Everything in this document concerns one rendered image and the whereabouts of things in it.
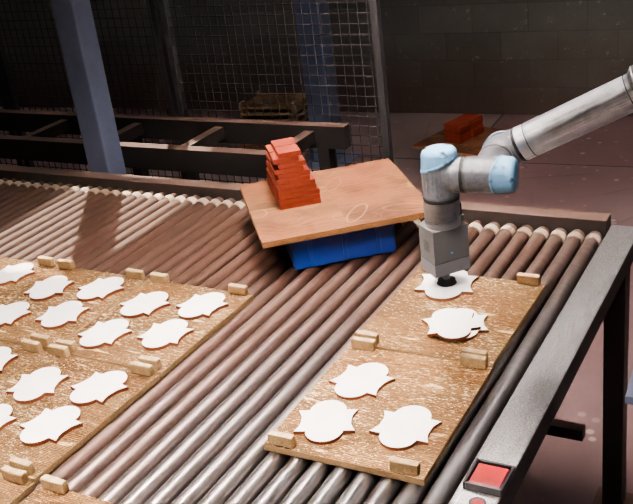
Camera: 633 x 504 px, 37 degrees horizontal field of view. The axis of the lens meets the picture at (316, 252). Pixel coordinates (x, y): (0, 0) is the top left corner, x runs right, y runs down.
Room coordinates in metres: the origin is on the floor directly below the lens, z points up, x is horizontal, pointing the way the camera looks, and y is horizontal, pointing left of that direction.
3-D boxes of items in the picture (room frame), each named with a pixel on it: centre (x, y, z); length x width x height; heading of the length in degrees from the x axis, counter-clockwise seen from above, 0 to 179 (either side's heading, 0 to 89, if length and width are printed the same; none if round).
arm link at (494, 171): (1.79, -0.37, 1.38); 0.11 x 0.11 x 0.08; 68
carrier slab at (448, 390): (1.67, -0.10, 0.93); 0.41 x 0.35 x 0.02; 149
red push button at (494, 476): (1.41, -0.26, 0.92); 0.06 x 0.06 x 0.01; 58
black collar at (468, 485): (1.41, -0.26, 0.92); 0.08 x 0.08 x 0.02; 58
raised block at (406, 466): (1.44, -0.11, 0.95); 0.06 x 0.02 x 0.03; 59
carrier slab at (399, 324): (2.03, -0.31, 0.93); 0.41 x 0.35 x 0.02; 148
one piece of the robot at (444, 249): (1.82, -0.27, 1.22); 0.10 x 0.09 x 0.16; 19
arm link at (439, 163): (1.81, -0.28, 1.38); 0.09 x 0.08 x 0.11; 68
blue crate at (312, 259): (2.59, -0.06, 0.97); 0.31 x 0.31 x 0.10; 8
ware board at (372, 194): (2.65, -0.07, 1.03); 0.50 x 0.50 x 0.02; 8
